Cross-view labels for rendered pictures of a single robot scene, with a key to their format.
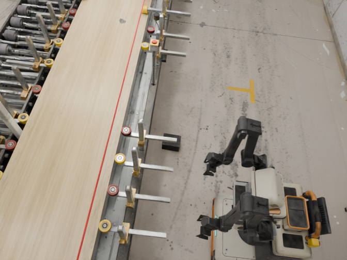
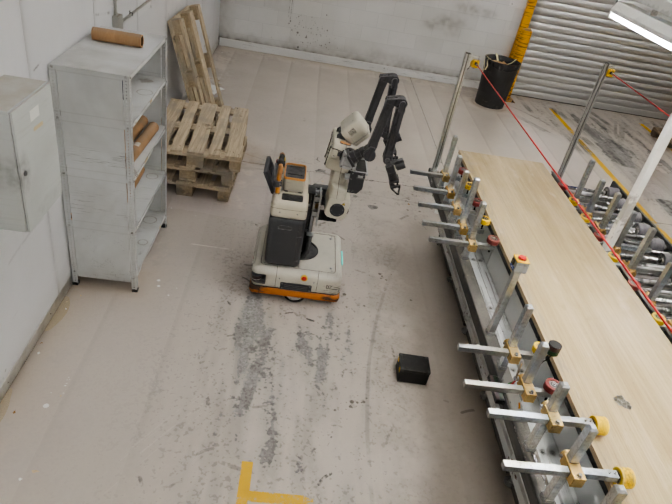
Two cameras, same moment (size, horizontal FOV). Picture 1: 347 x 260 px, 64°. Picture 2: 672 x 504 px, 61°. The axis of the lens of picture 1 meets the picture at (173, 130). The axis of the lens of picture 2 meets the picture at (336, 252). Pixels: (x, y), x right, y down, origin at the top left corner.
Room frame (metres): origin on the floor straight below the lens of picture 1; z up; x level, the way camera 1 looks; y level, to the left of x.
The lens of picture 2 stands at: (4.22, -0.93, 2.71)
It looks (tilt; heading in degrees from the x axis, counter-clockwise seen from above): 34 degrees down; 174
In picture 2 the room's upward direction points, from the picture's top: 12 degrees clockwise
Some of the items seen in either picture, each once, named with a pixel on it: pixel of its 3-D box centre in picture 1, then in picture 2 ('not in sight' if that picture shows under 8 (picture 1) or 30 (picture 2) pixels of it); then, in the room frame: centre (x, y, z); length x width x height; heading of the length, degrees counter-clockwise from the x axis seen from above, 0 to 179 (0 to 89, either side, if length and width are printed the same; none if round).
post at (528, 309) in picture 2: (157, 50); (513, 341); (2.09, 0.27, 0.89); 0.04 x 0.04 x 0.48; 1
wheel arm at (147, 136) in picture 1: (150, 137); (461, 243); (1.13, 0.18, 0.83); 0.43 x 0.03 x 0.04; 91
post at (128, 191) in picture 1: (130, 198); (457, 199); (0.59, 0.24, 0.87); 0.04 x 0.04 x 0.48; 1
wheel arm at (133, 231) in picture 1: (135, 232); (441, 191); (0.38, 0.16, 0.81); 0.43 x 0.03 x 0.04; 91
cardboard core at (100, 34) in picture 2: not in sight; (117, 37); (0.51, -2.17, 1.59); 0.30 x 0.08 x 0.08; 91
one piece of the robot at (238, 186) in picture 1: (243, 201); (354, 170); (0.64, -0.55, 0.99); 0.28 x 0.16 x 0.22; 1
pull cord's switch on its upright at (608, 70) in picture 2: not in sight; (582, 130); (-0.25, 1.33, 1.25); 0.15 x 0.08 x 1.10; 1
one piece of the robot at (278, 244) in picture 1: (275, 222); (292, 212); (0.64, -0.93, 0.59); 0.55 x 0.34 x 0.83; 1
